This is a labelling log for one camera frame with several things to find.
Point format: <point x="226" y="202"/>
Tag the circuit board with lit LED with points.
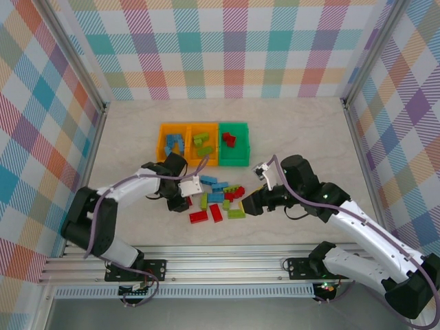
<point x="326" y="288"/>

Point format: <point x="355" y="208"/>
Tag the aluminium frame leg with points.
<point x="44" y="309"/>

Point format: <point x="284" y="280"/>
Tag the aluminium side rail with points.
<point x="88" y="168"/>
<point x="363" y="154"/>

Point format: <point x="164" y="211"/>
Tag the orange plastic bin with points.
<point x="193" y="161"/>
<point x="172" y="130"/>

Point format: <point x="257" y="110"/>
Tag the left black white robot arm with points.
<point x="130" y="189"/>

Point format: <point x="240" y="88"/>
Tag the wide aluminium base rail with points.
<point x="223" y="263"/>

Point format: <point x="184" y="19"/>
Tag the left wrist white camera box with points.
<point x="190" y="187"/>

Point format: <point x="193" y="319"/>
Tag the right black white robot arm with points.
<point x="361" y="237"/>

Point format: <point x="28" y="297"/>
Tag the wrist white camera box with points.
<point x="190" y="187"/>
<point x="269" y="177"/>

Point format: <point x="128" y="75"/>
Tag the green plastic bin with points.
<point x="233" y="161"/>

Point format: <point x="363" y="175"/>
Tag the small circuit board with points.
<point x="135" y="292"/>

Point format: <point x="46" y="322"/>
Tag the aluminium frame post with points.
<point x="373" y="51"/>
<point x="78" y="56"/>

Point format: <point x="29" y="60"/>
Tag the small blue lego brick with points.
<point x="167" y="150"/>

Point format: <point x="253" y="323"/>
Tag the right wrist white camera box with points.
<point x="269" y="177"/>

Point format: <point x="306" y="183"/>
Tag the small red lego brick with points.
<point x="232" y="141"/>
<point x="226" y="136"/>

